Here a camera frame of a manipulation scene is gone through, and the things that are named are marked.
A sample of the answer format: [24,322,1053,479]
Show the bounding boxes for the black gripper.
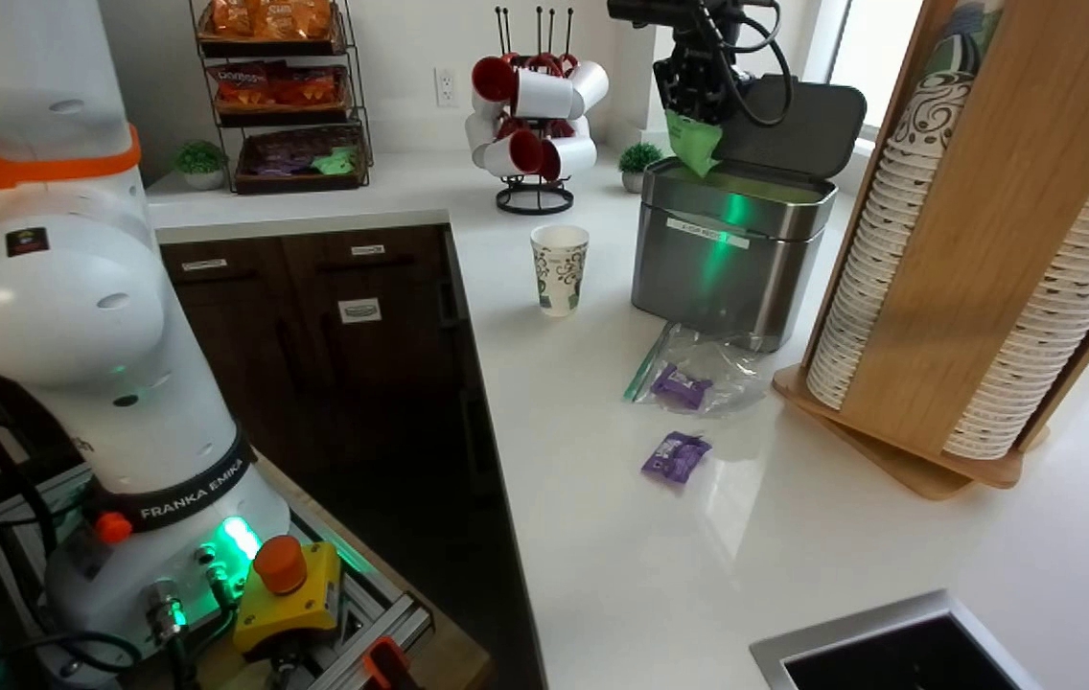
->
[650,3,759,130]

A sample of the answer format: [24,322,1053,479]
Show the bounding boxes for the green packet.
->
[309,146,362,179]
[662,106,728,179]

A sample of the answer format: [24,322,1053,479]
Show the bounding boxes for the black bin lid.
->
[703,72,872,188]

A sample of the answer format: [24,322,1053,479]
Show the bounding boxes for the stainless steel bin rim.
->
[629,156,843,358]

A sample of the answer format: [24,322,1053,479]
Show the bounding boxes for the purple packet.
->
[648,364,714,413]
[639,429,714,491]

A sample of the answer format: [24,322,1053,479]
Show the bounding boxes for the small potted plant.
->
[618,141,666,194]
[171,137,229,190]

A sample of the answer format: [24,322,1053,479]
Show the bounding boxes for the white mug red inside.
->
[503,125,601,183]
[510,49,579,72]
[466,55,613,123]

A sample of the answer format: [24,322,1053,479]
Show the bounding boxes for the patterned paper cup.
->
[528,222,593,322]

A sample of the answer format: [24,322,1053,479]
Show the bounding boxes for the stack of paper cups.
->
[805,0,1007,413]
[943,88,1089,469]

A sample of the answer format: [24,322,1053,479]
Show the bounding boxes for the clear plastic zip bag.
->
[620,322,771,413]

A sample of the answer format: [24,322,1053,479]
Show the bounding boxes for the wooden cup dispenser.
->
[771,0,1089,506]

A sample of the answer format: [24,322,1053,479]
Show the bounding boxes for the pile of purple packets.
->
[253,130,318,178]

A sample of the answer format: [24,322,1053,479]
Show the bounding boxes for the dark wooden tray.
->
[234,123,370,194]
[197,27,345,59]
[212,95,354,130]

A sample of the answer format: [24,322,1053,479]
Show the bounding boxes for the orange snack bags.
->
[204,0,339,43]
[212,61,345,111]

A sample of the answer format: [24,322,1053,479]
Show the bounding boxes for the dark wood cabinet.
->
[156,222,547,690]

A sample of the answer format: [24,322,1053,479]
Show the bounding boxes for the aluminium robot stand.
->
[0,456,498,690]

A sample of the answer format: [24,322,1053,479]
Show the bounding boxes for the yellow emergency stop button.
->
[229,533,345,659]

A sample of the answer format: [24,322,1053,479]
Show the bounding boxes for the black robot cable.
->
[695,0,799,130]

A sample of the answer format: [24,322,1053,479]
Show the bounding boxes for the black wire mug rack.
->
[492,0,579,220]

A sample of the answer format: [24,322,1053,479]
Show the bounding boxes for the white wall outlet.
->
[429,64,461,114]

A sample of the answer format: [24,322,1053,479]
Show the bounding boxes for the black wire shelf rack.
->
[183,0,376,199]

